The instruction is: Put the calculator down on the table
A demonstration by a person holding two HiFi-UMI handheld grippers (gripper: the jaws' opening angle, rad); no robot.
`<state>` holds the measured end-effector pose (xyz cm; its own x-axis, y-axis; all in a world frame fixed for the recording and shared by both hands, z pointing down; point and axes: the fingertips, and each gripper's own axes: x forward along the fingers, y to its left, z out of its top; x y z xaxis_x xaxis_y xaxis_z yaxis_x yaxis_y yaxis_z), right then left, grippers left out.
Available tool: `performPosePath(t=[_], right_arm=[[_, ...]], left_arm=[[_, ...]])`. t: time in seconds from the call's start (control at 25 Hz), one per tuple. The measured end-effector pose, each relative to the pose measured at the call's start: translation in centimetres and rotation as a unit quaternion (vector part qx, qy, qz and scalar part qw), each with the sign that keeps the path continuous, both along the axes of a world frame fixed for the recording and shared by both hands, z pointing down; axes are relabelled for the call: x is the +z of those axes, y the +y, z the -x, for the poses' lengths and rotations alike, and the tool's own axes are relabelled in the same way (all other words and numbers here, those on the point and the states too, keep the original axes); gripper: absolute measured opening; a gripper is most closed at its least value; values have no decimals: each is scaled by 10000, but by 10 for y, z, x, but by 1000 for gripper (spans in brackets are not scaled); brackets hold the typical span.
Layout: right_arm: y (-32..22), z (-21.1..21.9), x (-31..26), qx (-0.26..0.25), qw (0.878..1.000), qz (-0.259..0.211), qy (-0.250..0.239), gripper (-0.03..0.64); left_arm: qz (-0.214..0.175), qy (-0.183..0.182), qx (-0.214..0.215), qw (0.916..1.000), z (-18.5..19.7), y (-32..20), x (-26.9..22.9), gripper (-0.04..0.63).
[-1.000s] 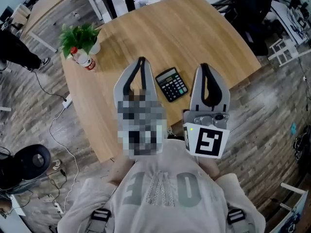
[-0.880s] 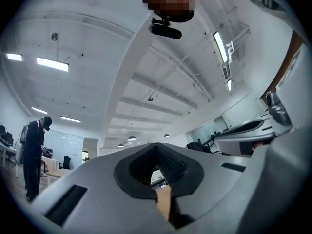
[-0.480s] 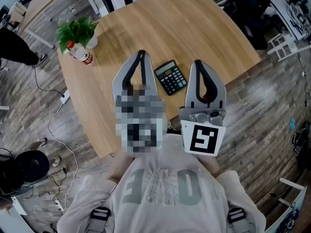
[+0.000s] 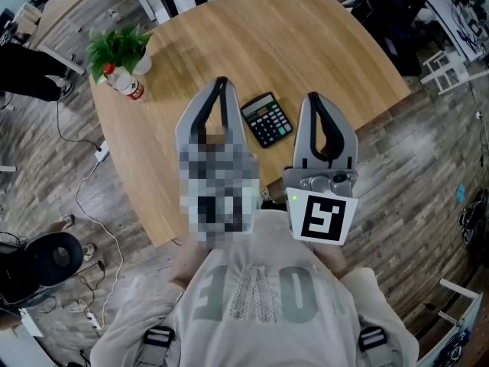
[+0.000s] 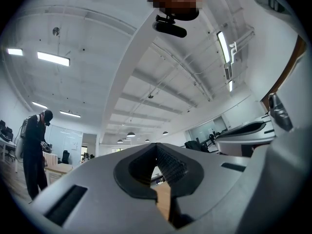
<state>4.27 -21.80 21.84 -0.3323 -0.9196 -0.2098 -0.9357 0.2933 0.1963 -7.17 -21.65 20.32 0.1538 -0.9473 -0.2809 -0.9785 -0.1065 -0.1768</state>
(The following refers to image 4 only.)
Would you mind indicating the clear bottle red cap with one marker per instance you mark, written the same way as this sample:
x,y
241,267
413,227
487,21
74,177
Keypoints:
x,y
128,84

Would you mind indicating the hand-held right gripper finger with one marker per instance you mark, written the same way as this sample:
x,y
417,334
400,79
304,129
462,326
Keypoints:
x,y
302,136
348,140

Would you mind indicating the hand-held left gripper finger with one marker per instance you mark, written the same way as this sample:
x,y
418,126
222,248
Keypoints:
x,y
191,121
233,121

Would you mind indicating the small white stool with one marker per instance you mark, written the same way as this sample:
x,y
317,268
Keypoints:
x,y
445,71

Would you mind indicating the black office chair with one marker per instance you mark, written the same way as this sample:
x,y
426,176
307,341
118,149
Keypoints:
x,y
46,262

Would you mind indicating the white power strip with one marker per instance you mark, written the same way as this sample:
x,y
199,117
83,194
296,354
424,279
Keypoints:
x,y
89,316

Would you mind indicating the small blue object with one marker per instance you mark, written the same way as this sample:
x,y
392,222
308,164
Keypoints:
x,y
460,192

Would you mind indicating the black bundle of gear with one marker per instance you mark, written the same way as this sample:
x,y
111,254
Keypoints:
x,y
473,220

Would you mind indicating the person's light grey shirt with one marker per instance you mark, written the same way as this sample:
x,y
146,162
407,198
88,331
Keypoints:
x,y
267,319

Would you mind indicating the round wooden table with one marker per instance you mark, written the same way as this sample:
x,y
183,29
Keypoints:
x,y
267,40

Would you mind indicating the white power adapter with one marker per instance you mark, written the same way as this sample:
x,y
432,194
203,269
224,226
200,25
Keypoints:
x,y
102,151

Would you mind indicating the green potted plant white pot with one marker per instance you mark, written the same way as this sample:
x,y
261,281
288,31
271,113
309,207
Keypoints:
x,y
114,48

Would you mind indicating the person's left forearm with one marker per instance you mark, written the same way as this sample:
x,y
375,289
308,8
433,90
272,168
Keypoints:
x,y
187,266

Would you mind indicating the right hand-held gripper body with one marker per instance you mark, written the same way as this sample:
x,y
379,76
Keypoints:
x,y
324,216

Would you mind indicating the person's right forearm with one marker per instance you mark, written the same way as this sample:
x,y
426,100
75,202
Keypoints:
x,y
331,262

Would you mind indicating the white desk with clutter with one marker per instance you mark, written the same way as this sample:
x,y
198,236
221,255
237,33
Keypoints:
x,y
458,21

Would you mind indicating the black calculator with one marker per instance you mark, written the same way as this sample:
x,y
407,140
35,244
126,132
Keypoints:
x,y
269,122

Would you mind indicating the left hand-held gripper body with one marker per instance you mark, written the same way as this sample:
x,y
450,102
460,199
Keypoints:
x,y
219,189

